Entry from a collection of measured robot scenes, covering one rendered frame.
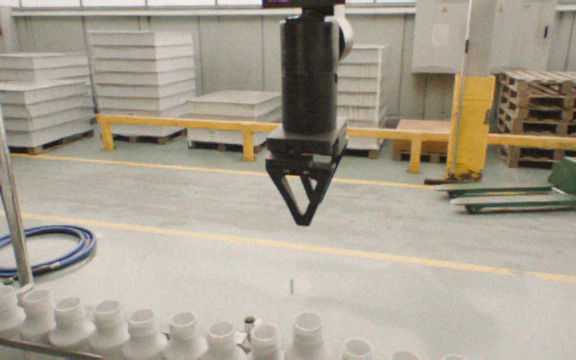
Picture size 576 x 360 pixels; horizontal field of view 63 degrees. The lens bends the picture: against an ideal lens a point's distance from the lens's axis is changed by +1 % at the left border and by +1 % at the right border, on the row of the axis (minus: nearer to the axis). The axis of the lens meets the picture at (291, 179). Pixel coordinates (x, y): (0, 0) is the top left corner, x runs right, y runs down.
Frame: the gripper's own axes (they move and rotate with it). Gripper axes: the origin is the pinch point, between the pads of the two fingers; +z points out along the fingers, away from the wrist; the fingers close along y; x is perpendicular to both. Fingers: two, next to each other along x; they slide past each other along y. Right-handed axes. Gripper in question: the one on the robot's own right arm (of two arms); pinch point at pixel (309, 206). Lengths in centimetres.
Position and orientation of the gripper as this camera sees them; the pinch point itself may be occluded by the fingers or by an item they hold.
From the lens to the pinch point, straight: 52.2
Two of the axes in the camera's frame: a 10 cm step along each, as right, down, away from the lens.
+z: 0.2, 9.4, 3.4
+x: -9.7, -0.7, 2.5
